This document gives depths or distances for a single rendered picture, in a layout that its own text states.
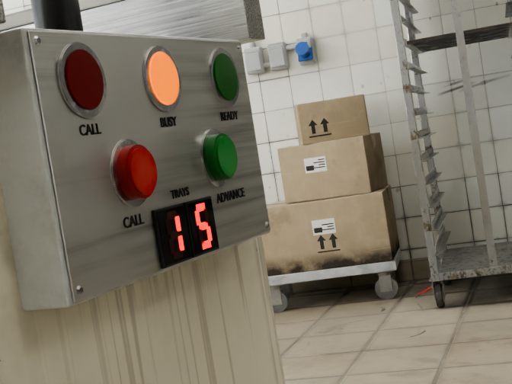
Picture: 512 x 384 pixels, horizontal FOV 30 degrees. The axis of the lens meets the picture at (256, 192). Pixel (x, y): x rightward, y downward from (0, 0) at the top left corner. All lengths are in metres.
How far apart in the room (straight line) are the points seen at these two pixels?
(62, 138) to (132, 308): 0.13
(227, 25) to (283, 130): 3.94
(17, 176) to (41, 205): 0.02
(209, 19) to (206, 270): 0.19
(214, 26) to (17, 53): 0.25
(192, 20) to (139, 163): 0.22
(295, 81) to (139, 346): 4.08
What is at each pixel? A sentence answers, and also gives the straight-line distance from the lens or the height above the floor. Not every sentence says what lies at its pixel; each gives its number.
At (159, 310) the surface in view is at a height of 0.67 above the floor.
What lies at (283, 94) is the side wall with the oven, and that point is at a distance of 4.64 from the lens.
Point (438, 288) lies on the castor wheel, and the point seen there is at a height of 0.08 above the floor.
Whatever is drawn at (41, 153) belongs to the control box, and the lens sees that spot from 0.48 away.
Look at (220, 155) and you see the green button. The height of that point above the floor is 0.76.
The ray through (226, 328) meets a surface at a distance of 0.67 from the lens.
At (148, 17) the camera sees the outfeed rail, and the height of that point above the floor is 0.87.
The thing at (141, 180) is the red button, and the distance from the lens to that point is 0.52.
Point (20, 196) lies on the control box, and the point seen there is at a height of 0.76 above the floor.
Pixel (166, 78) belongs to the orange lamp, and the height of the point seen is 0.81.
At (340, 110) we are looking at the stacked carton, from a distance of 4.21.
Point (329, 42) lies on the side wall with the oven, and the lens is 4.59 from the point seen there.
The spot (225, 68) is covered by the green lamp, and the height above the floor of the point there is 0.82.
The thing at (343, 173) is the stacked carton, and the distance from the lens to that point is 4.17.
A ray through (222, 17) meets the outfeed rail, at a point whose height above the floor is 0.86.
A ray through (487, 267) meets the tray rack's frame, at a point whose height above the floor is 0.15.
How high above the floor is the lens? 0.77
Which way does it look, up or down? 3 degrees down
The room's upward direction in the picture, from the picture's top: 9 degrees counter-clockwise
